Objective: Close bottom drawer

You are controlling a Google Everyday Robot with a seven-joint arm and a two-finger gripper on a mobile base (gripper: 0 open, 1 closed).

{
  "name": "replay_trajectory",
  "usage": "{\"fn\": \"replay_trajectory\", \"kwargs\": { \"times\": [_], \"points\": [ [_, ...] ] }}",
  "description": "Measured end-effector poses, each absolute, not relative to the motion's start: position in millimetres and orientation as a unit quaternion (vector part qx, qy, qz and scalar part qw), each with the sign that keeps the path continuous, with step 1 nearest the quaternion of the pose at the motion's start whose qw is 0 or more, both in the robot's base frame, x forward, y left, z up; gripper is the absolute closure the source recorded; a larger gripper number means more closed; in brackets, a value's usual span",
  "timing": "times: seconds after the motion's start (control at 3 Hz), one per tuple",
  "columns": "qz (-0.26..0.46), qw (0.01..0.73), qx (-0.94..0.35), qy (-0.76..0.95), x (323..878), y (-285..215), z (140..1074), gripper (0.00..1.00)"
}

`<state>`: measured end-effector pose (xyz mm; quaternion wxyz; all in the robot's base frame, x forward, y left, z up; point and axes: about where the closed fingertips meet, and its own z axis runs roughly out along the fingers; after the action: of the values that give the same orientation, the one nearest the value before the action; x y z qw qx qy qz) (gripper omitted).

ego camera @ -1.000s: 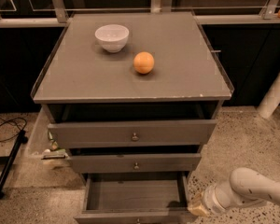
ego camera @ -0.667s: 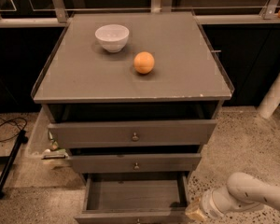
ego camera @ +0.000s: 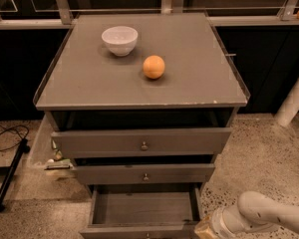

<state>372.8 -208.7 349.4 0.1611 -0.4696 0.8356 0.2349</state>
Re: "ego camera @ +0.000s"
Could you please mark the black stand leg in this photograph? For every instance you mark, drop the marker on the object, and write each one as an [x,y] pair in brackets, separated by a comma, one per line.
[22,148]

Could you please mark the grey drawer cabinet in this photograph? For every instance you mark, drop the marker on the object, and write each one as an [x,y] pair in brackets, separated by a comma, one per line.
[88,77]

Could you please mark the grey bottom drawer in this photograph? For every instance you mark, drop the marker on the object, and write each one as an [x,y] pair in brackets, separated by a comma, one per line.
[144,211]

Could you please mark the clear plastic bin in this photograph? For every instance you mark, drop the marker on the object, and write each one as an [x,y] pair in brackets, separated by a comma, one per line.
[43,153]

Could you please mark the white ceramic bowl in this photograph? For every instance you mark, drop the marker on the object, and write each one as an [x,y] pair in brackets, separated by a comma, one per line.
[120,40]

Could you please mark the grey middle drawer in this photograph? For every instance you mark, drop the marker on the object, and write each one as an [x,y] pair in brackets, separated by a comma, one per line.
[145,169]

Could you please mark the grey top drawer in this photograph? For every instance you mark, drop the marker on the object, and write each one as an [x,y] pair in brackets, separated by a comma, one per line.
[144,132]

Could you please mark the metal window frame rail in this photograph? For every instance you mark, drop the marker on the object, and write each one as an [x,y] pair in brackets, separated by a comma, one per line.
[50,14]

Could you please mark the orange fruit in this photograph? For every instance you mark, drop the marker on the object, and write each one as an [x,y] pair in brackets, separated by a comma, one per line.
[153,67]

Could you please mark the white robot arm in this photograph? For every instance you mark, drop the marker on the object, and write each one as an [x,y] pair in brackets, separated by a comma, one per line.
[254,212]

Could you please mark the grey drawer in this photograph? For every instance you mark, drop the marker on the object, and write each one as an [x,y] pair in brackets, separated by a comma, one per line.
[145,169]
[144,132]
[144,211]

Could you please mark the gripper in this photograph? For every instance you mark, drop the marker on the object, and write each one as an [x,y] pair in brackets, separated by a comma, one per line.
[218,221]

